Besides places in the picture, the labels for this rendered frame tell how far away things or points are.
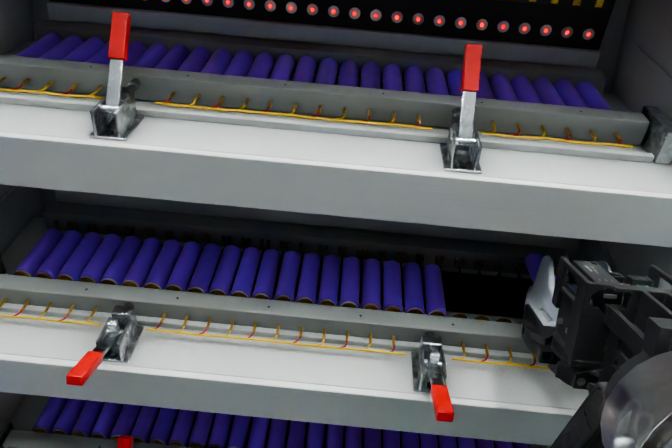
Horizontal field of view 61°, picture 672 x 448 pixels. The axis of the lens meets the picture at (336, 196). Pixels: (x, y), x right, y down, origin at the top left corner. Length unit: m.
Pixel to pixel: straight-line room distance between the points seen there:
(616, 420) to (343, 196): 0.23
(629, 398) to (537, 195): 0.16
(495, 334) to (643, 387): 0.20
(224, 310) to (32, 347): 0.16
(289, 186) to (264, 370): 0.16
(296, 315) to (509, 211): 0.20
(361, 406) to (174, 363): 0.16
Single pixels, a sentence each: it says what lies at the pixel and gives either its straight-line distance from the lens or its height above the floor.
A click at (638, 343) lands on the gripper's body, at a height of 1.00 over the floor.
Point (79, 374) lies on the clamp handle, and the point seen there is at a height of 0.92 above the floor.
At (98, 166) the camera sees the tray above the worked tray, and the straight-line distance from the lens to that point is 0.47.
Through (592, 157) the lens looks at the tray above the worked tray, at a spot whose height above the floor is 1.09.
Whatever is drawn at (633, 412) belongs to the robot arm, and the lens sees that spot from 0.35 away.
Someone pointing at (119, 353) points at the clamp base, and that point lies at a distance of 0.52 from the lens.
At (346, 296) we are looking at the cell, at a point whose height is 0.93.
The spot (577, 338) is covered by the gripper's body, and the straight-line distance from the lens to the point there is 0.43.
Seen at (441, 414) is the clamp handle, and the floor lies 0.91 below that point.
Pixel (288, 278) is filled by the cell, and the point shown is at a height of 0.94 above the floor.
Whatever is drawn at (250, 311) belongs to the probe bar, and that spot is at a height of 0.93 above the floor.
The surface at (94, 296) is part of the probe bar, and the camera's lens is 0.55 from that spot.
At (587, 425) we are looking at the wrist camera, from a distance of 0.44.
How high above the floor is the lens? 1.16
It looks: 15 degrees down
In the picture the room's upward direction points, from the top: 5 degrees clockwise
